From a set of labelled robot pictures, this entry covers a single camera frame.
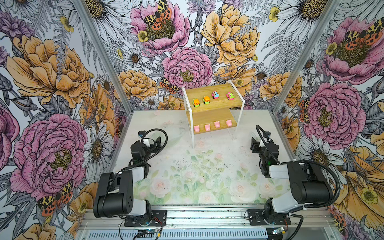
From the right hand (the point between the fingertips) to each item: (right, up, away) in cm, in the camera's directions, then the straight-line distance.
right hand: (257, 141), depth 94 cm
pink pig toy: (-37, +8, -6) cm, 39 cm away
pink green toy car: (-20, +25, -14) cm, 35 cm away
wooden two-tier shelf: (-29, +19, -15) cm, 37 cm away
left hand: (-64, 0, -2) cm, 64 cm away
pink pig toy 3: (-25, +10, -4) cm, 27 cm away
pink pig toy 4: (-18, +11, -3) cm, 21 cm away
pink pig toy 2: (-31, +9, -5) cm, 32 cm away
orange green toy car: (-32, +23, -16) cm, 43 cm away
